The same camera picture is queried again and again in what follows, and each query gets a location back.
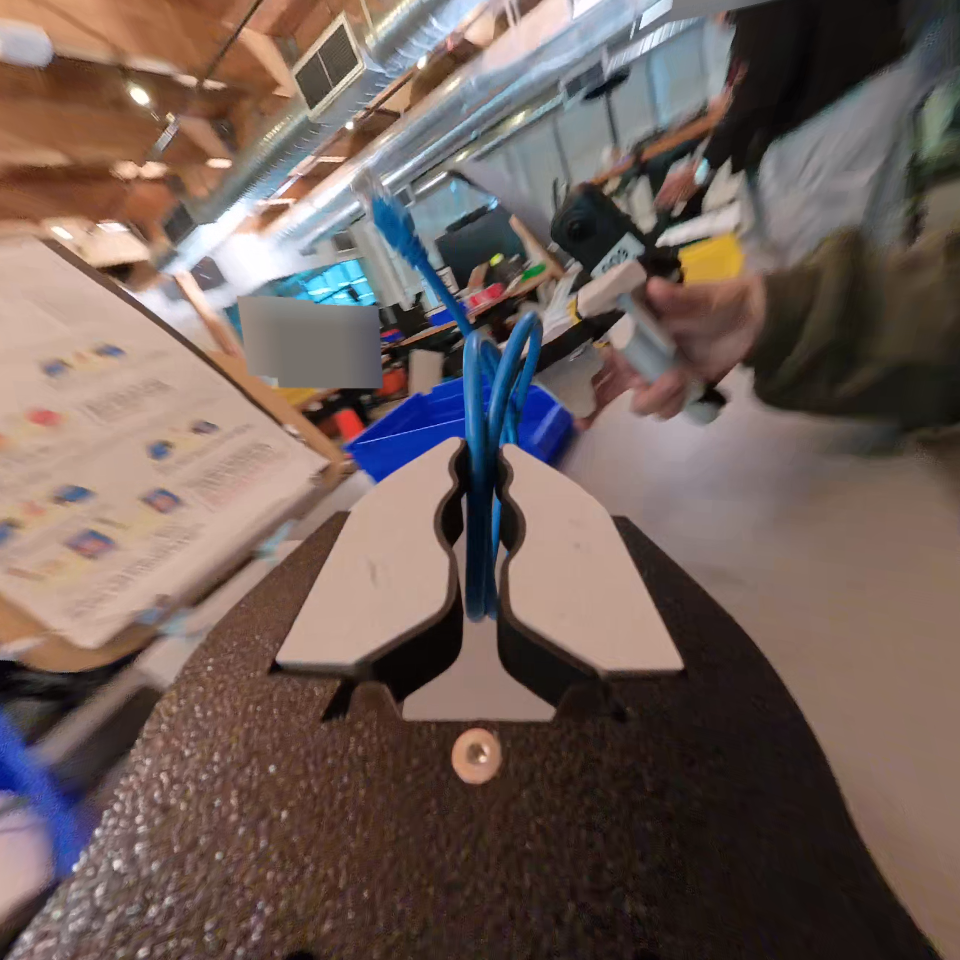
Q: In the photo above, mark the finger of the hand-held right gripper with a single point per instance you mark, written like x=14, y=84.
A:
x=611, y=292

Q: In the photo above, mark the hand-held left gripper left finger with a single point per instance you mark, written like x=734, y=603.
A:
x=382, y=577

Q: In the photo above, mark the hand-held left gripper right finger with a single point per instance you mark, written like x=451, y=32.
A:
x=585, y=585

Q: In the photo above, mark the blue divided plastic bin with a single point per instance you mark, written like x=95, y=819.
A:
x=405, y=442

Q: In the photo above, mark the person's right forearm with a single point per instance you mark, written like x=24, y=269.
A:
x=862, y=337

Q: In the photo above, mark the person's right hand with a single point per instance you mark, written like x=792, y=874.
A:
x=712, y=322

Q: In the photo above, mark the yellow plastic bin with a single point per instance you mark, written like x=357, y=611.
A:
x=712, y=259

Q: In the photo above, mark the grey display board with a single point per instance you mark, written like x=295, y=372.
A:
x=487, y=187

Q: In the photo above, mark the black monitor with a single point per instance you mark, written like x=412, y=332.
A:
x=480, y=247

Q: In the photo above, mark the instruction sheet board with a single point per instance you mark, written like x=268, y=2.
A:
x=135, y=450

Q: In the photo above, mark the ceiling vent grille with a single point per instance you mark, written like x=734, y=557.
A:
x=330, y=67

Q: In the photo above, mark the white ceiling device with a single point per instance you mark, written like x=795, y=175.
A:
x=22, y=45

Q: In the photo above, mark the silver ventilation duct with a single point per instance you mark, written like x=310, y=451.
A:
x=390, y=142

